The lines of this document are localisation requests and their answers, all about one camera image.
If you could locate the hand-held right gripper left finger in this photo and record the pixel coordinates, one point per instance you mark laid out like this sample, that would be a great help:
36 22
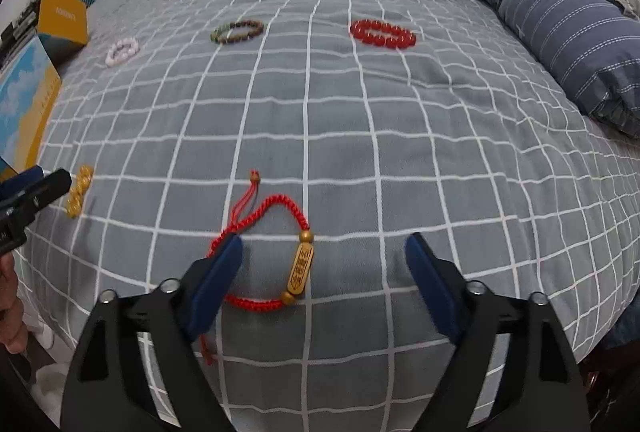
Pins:
220 282

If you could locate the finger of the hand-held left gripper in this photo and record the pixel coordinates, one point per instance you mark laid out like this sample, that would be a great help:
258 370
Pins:
17 182
47 187

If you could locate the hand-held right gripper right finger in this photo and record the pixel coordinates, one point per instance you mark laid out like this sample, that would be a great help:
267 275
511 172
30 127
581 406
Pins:
432 287

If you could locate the white cardboard box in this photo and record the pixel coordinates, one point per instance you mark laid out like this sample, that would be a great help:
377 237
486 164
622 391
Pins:
25 102

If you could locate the person's left hand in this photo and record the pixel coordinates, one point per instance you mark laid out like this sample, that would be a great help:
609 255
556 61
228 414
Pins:
10 307

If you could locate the grey checked bedsheet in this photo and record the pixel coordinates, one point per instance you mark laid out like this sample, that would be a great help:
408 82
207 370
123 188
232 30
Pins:
350 137

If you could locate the blue striped pillow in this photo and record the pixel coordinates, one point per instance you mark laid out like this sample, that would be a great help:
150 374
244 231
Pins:
550 12

